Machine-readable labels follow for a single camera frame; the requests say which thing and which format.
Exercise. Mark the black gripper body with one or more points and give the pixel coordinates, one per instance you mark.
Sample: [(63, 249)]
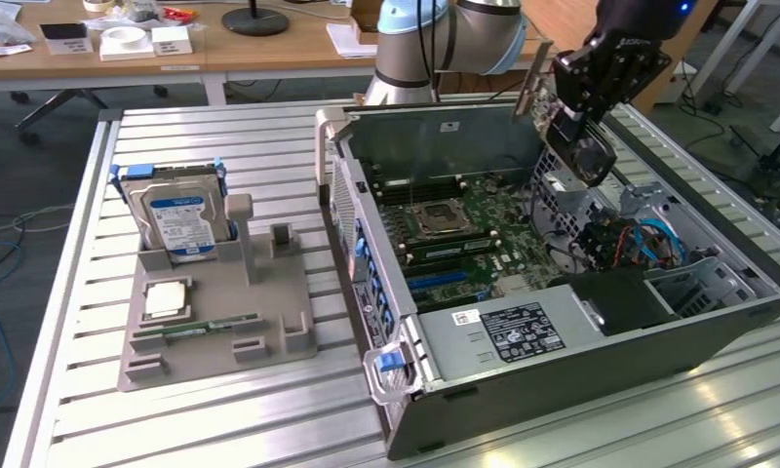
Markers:
[(649, 24)]

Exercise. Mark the graphics card with black cooler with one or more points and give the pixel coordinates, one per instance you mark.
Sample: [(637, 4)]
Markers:
[(588, 156)]

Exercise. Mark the silver drive cage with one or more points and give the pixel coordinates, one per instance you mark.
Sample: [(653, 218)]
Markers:
[(572, 205)]

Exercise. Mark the black floor stand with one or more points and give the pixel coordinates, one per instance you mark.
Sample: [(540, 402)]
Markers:
[(776, 156)]

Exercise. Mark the green motherboard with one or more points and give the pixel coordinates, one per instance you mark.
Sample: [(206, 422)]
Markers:
[(513, 229)]

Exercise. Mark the CPU socket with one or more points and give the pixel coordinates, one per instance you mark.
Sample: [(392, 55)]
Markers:
[(440, 219)]

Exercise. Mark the brown cardboard box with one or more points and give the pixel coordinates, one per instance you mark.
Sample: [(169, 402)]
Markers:
[(364, 14)]

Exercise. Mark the stack of white papers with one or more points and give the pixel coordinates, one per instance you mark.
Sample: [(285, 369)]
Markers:
[(350, 44)]

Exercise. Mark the dark RAM stick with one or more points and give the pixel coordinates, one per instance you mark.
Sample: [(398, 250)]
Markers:
[(452, 249)]

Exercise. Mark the silver heatsink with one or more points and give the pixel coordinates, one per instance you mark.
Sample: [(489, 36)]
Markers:
[(513, 285)]

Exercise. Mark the silver disk bay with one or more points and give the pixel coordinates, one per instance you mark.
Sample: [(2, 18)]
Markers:
[(708, 287)]

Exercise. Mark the black plastic air shroud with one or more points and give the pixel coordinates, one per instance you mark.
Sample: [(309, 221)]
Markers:
[(617, 302)]

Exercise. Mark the blue expansion slot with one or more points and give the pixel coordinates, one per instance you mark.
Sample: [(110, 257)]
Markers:
[(436, 279)]

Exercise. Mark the wooden desk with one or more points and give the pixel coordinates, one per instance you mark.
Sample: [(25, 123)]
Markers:
[(266, 49)]

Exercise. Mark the black lamp base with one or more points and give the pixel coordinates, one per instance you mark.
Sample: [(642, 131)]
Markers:
[(254, 22)]

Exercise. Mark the blue card retainer clips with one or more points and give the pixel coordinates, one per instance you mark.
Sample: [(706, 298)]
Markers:
[(372, 283)]

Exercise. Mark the grey power supply unit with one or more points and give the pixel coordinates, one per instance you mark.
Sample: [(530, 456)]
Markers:
[(454, 336)]

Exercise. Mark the red package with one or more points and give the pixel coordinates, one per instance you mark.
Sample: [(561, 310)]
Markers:
[(175, 14)]

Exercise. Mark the white labelled box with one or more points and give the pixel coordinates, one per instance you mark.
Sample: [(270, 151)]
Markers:
[(170, 41)]

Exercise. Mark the open dark grey PC case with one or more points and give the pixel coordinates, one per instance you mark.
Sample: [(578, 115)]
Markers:
[(558, 390)]

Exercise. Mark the blue case latch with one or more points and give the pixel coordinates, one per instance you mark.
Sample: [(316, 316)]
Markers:
[(389, 363)]

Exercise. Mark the hard disk in blue caddy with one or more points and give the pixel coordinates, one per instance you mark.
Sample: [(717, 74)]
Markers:
[(174, 219)]

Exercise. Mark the dark plastic bag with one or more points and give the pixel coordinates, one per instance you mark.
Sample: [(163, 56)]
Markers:
[(139, 12)]

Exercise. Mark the flat white box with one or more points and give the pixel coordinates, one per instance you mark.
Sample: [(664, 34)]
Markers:
[(126, 53)]

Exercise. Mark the white tape roll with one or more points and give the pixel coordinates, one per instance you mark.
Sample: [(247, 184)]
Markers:
[(122, 36)]

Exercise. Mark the grey parts rack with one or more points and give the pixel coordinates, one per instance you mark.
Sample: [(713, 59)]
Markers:
[(214, 292)]

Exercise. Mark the beige tape roll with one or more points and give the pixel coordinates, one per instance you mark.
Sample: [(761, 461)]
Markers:
[(97, 5)]

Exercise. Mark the green RAM stick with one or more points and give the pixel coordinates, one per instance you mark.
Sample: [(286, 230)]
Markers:
[(201, 327)]

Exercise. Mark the silver CPU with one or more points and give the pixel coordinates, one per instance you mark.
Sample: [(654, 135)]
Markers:
[(163, 300)]

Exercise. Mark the white box with black lid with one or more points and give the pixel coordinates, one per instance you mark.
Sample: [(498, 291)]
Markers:
[(66, 38)]

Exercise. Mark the black chair base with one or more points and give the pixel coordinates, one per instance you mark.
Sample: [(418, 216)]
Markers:
[(58, 100)]

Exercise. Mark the white paper card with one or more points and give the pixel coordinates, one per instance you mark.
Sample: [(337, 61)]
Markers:
[(6, 50)]

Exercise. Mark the clear plastic bag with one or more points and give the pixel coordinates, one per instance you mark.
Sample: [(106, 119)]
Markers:
[(0, 24)]

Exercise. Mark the white desk frame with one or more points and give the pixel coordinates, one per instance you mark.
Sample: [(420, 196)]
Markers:
[(718, 49)]

